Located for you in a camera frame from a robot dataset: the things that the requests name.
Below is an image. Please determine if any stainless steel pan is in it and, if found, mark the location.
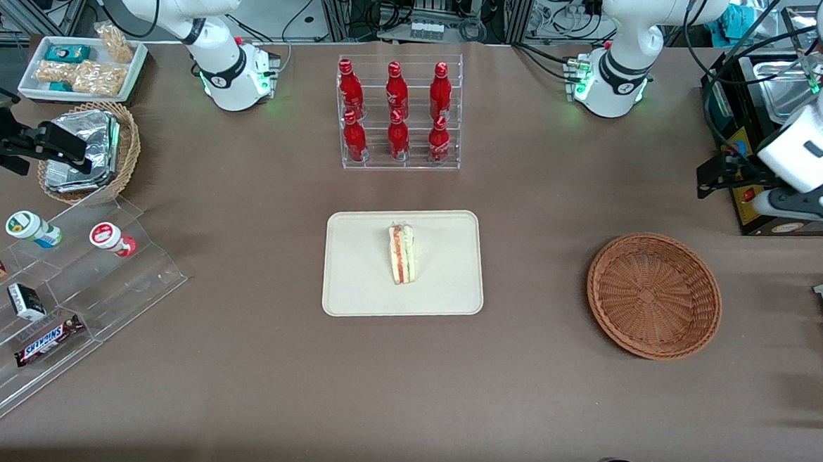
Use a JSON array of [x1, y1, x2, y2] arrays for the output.
[[738, 55, 823, 127]]

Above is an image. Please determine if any Snickers chocolate bar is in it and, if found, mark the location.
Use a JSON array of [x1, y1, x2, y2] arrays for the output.
[[13, 311, 86, 371]]

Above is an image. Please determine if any teal cloth bundle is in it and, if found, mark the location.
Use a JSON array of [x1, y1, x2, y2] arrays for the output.
[[717, 4, 756, 40]]

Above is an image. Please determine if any dark brown wicker basket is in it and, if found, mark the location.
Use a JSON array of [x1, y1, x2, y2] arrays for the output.
[[583, 230, 725, 364]]

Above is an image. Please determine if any aluminium foil container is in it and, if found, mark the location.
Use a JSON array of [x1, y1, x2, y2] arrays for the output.
[[44, 108, 122, 197]]

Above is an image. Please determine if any red cola bottle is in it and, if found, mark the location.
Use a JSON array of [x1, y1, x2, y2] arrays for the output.
[[428, 62, 456, 121], [385, 109, 413, 162], [341, 109, 371, 163], [385, 60, 412, 117], [336, 58, 366, 117], [427, 115, 454, 165]]

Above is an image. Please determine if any clear acrylic bottle rack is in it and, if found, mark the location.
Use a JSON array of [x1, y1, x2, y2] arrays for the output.
[[331, 48, 467, 177]]

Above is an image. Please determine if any cream rectangular tray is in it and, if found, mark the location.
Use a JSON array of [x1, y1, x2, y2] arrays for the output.
[[321, 203, 489, 325]]

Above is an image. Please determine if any small black white carton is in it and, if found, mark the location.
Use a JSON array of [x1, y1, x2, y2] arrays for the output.
[[6, 283, 48, 322]]

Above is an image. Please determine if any light tan wicker basket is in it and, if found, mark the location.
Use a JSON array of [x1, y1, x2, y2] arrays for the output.
[[36, 99, 144, 209]]

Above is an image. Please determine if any large clear cracker bag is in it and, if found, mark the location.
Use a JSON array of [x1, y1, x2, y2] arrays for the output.
[[72, 60, 129, 97]]

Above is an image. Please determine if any clear bag of crackers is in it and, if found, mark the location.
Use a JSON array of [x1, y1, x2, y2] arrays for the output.
[[35, 60, 76, 86], [93, 21, 136, 63]]

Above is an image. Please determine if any white rectangular snack tray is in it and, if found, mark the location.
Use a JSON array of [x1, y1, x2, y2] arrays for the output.
[[17, 33, 149, 106]]

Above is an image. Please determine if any red lidded yogurt cup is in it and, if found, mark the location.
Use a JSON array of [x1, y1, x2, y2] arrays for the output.
[[89, 222, 138, 258]]

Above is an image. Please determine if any triangular sandwich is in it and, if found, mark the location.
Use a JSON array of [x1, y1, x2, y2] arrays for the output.
[[385, 223, 419, 286]]

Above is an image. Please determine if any teal snack box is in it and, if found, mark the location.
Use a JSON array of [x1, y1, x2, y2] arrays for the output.
[[46, 43, 91, 64]]

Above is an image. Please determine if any clear acrylic stepped stand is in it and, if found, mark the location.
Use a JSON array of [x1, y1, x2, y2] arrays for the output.
[[0, 188, 193, 445]]

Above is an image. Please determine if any black metal appliance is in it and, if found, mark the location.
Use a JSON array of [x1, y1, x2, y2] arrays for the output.
[[693, 46, 823, 240]]

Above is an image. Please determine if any green lidded yogurt cup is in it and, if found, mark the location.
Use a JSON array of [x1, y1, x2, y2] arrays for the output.
[[4, 210, 65, 250]]

